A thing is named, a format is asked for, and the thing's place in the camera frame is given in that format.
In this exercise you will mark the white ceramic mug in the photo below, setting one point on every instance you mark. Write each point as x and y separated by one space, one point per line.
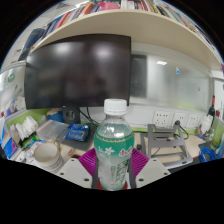
48 156

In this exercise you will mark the wall shelf with books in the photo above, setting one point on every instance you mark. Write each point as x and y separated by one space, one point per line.
133 23

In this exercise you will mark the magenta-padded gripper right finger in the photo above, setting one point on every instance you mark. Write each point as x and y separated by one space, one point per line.
151 171

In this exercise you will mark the green-labelled clear drink bottle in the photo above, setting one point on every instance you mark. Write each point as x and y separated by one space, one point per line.
114 150

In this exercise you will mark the white wall socket row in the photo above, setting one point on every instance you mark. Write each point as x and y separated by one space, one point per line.
161 118

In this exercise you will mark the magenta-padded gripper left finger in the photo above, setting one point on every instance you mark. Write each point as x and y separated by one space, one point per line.
74 170

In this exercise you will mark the small blue box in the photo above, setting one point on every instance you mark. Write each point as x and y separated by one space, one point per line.
77 131

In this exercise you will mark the white round jar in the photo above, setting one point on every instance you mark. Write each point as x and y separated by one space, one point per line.
205 124

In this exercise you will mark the black computer monitor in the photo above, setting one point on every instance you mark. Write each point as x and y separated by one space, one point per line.
76 70

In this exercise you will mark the white paper napkin stack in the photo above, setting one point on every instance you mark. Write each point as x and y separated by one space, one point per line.
26 128

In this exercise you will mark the grey metal laptop stand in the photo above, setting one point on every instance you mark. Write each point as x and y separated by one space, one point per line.
166 146

